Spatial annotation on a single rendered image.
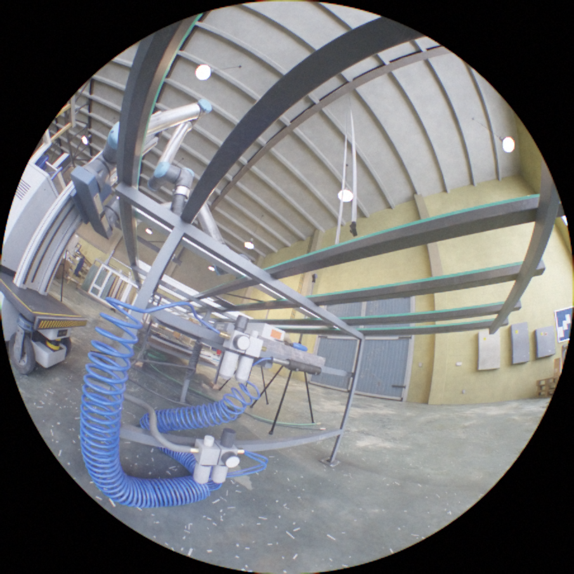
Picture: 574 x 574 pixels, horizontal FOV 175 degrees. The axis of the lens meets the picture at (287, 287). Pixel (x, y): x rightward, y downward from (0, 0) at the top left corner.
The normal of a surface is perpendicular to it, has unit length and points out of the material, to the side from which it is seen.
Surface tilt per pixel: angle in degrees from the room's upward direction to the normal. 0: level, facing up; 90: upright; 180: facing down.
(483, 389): 90
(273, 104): 180
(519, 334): 90
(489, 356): 90
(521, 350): 90
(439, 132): 180
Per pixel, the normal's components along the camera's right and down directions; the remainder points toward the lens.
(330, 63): -0.25, 0.89
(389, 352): -0.70, -0.44
